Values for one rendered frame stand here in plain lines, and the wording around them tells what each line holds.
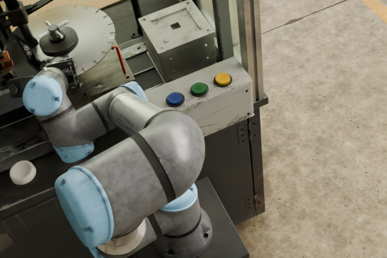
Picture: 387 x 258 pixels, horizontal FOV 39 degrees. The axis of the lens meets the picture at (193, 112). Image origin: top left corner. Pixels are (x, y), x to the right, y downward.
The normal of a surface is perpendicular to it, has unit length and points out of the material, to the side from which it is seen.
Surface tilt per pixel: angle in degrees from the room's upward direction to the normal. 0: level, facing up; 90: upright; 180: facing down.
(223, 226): 0
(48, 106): 55
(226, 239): 0
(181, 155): 48
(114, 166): 6
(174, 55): 90
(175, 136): 29
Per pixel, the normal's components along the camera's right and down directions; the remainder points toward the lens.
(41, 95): 0.11, 0.24
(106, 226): 0.42, 0.40
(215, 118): 0.40, 0.67
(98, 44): -0.13, -0.64
